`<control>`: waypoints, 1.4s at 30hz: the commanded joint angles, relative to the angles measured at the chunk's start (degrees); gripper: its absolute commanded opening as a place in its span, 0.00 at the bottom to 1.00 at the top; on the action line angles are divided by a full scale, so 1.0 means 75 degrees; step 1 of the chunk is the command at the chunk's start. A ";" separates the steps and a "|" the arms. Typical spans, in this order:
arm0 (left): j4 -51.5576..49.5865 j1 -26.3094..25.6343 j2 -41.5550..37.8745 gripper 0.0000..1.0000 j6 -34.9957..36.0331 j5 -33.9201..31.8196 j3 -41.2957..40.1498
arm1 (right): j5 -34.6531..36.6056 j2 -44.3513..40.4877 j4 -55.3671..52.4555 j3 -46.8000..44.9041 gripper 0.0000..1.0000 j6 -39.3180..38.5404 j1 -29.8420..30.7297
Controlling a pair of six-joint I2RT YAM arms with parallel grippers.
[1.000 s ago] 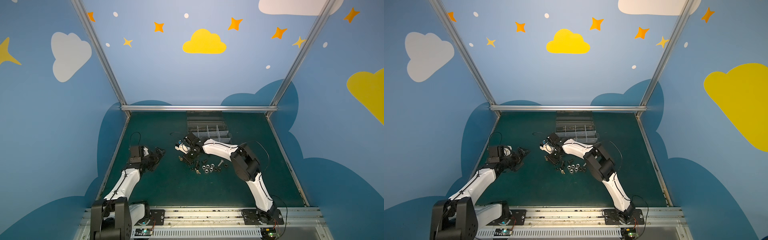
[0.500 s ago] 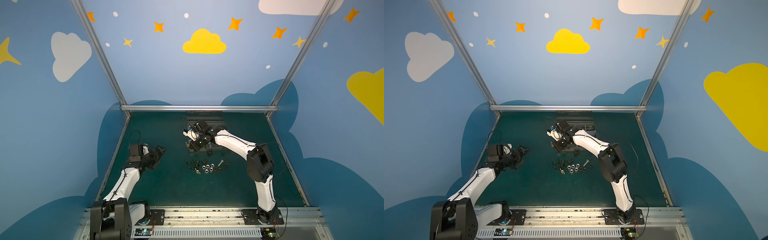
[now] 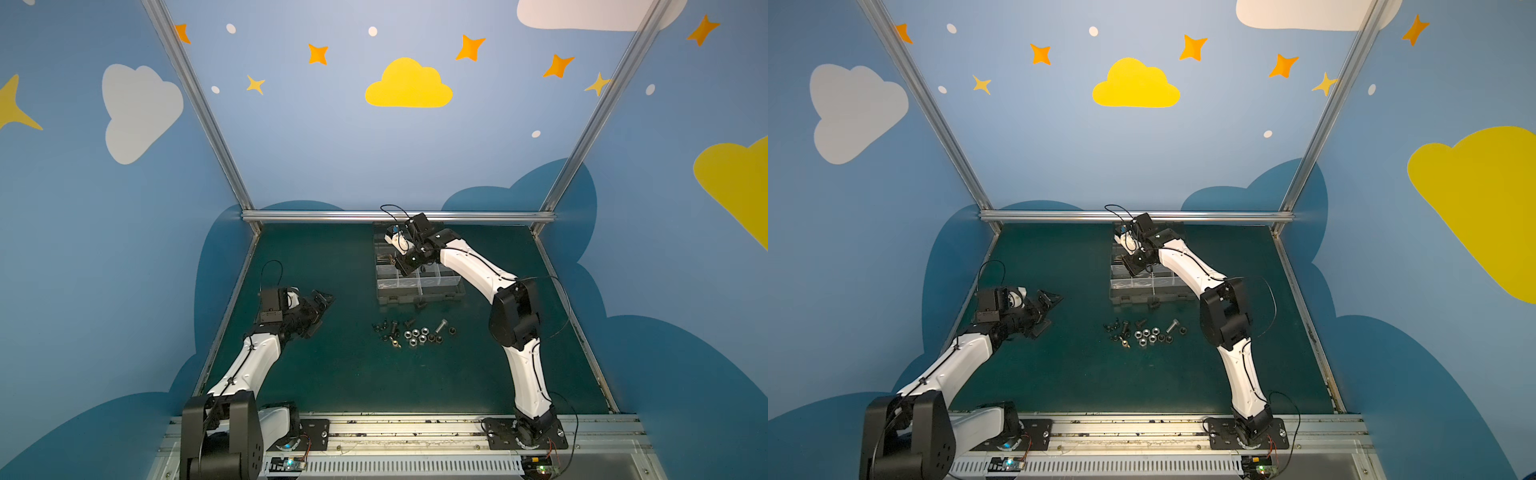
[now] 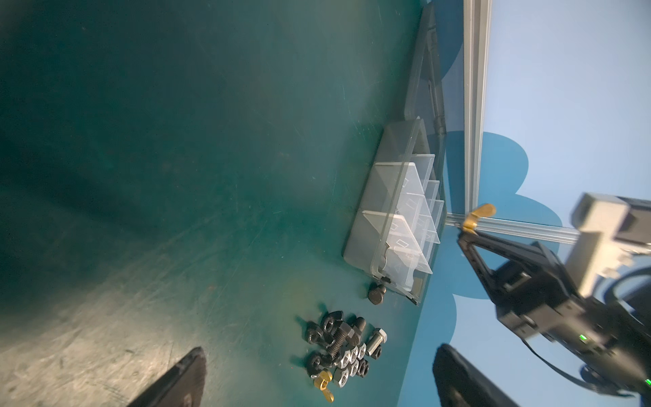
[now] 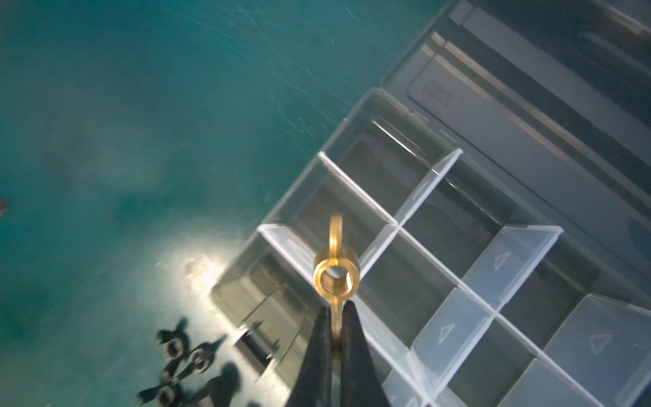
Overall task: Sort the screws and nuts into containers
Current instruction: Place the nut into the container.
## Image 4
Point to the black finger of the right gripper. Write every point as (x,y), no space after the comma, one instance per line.
(488,254)

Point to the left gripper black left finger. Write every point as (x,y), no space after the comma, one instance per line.
(180,386)

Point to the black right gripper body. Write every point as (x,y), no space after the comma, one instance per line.
(614,348)

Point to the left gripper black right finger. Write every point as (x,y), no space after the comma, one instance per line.
(459,383)

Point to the brass wing nut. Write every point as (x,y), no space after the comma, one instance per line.
(321,381)
(470,223)

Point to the pile of hex nuts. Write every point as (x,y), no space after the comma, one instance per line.
(341,349)

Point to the silver hex bolt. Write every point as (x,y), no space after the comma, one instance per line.
(373,347)

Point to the clear plastic organizer box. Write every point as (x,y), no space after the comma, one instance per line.
(402,210)

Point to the black bolt near box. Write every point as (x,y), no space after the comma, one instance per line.
(376,293)

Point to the aluminium frame rail back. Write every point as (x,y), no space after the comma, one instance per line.
(514,228)

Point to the aluminium frame post right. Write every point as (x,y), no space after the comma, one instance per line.
(477,19)

